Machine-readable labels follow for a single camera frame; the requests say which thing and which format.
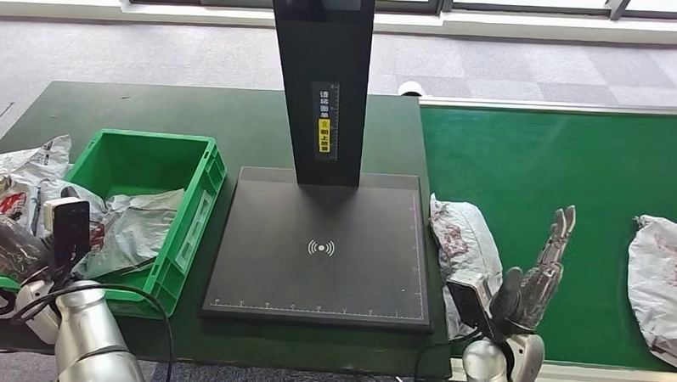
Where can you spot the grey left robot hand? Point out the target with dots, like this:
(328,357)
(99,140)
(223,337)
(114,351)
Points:
(15,251)

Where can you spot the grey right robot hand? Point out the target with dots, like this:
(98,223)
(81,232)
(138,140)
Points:
(532,298)

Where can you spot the grey parcel bag red logo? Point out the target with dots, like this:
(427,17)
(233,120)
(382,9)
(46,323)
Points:
(140,228)

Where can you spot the grey parcel bag faded print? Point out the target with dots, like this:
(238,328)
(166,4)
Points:
(664,285)

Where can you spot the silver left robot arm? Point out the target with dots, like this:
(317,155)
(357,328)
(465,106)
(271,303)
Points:
(91,338)

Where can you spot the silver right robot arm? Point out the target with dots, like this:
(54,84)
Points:
(495,369)

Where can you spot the green conveyor belt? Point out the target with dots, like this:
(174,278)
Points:
(570,175)

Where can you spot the white round conveyor end cap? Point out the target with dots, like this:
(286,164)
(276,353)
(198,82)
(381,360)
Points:
(412,89)

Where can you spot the black inbound scanner machine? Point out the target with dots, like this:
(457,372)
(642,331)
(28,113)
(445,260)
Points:
(326,54)

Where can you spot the large white red-print bag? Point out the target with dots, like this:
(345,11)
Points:
(12,173)

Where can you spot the green plastic crate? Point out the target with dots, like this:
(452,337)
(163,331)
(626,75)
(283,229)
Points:
(148,160)

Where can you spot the white window ledge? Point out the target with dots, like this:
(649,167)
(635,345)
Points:
(97,8)

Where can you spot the yellow black scanner label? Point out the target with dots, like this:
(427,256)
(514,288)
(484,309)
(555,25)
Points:
(324,136)

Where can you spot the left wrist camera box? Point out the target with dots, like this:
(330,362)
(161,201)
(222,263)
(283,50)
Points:
(69,231)

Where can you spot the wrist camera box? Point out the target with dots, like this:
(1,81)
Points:
(472,301)
(69,231)

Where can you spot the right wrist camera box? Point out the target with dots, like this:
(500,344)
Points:
(472,301)

